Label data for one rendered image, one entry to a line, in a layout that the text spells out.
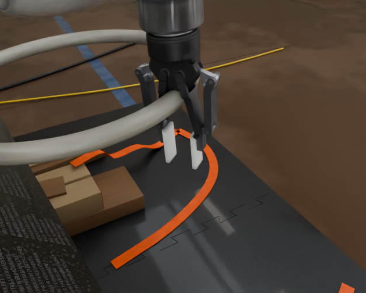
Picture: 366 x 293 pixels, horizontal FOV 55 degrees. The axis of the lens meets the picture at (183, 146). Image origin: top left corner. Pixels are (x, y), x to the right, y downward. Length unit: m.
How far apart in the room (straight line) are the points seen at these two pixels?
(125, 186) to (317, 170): 1.01
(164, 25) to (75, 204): 1.12
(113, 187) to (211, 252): 0.53
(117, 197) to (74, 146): 1.15
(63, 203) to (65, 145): 1.03
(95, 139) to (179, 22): 0.18
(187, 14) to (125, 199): 1.21
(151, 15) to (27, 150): 0.23
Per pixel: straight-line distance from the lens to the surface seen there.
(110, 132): 0.48
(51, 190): 1.55
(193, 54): 0.50
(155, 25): 0.48
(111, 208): 1.58
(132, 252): 1.50
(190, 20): 0.48
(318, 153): 2.12
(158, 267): 1.46
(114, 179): 1.70
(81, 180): 1.58
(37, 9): 0.34
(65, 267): 0.71
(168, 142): 0.61
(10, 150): 0.50
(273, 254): 1.53
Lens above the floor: 1.21
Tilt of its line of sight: 36 degrees down
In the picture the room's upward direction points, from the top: straight up
